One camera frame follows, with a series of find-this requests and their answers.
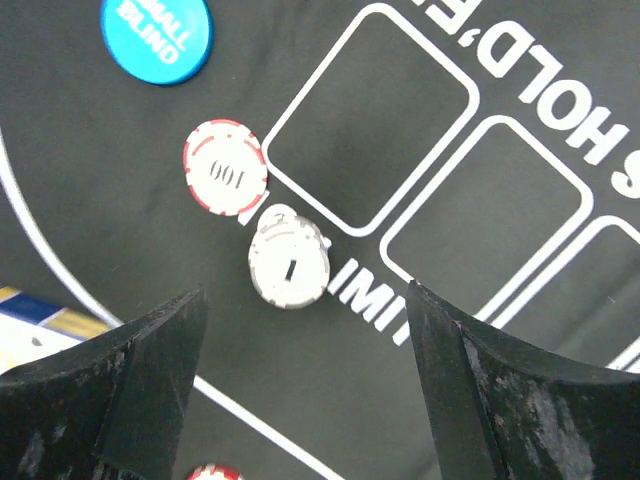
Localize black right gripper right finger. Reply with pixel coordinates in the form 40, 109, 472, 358
406, 281, 639, 479

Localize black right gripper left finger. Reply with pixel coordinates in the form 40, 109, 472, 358
1, 289, 208, 479

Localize red poker chip stack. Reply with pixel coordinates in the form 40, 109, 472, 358
186, 463, 244, 480

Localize blue playing card box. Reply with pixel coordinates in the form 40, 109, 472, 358
1, 285, 110, 374

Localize grey 1 poker chip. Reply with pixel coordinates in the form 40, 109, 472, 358
248, 204, 330, 310

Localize red 100 poker chip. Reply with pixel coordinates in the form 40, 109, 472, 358
182, 118, 268, 216

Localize blue small blind button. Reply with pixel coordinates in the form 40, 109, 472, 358
100, 0, 214, 86

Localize black poker table mat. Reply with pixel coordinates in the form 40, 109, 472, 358
1, 1, 639, 479

